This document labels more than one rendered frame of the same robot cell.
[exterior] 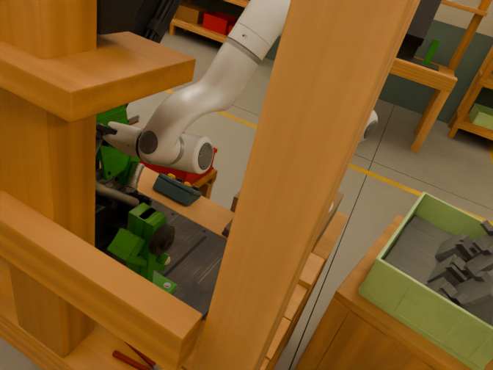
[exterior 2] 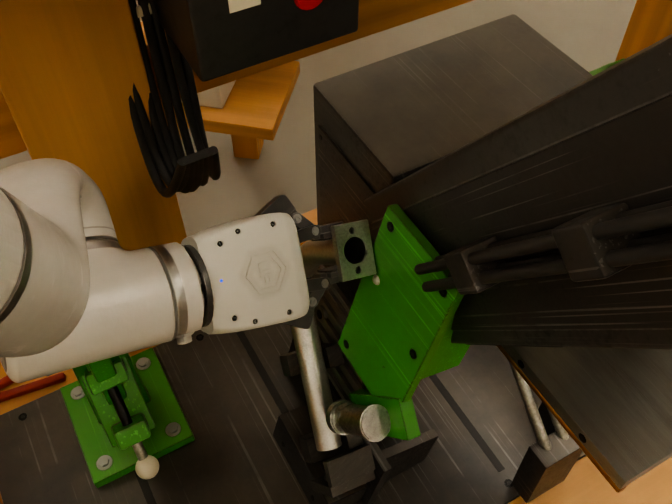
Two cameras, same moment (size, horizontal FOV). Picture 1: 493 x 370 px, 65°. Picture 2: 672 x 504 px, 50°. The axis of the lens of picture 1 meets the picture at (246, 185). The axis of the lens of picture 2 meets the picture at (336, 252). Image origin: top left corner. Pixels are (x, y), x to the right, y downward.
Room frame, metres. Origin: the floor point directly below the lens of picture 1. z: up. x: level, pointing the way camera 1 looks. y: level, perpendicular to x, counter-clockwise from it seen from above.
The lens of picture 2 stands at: (1.14, 0.05, 1.77)
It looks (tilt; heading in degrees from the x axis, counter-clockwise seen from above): 51 degrees down; 131
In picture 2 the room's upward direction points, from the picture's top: straight up
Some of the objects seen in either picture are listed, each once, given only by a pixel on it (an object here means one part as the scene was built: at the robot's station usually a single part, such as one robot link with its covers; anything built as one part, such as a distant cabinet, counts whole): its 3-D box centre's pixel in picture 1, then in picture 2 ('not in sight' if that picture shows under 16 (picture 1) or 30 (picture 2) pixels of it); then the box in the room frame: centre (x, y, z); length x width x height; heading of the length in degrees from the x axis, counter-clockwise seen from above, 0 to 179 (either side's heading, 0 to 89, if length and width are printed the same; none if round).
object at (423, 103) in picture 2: not in sight; (443, 188); (0.80, 0.66, 1.07); 0.30 x 0.18 x 0.34; 71
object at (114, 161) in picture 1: (105, 133); (420, 306); (0.93, 0.42, 1.17); 0.13 x 0.12 x 0.20; 71
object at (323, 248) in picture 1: (299, 221); not in sight; (1.24, -0.24, 0.83); 0.32 x 0.32 x 0.04; 70
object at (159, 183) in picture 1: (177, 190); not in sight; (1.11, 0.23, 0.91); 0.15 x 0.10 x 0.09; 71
